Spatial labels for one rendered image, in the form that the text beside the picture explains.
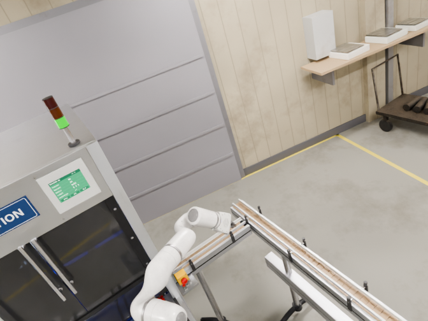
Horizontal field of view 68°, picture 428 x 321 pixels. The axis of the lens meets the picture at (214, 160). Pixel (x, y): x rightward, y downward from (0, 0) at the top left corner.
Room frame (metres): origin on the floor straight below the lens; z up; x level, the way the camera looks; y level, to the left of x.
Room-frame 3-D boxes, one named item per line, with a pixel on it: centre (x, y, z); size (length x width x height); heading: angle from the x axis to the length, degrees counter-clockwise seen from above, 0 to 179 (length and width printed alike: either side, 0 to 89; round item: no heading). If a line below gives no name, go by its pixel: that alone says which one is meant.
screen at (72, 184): (1.36, 0.69, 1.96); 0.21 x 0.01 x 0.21; 112
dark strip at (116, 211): (1.42, 0.58, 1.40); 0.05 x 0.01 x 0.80; 112
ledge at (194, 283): (1.54, 0.46, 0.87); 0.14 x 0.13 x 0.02; 22
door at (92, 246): (1.35, 0.76, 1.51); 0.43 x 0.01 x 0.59; 112
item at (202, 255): (1.73, 0.24, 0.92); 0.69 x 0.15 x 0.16; 112
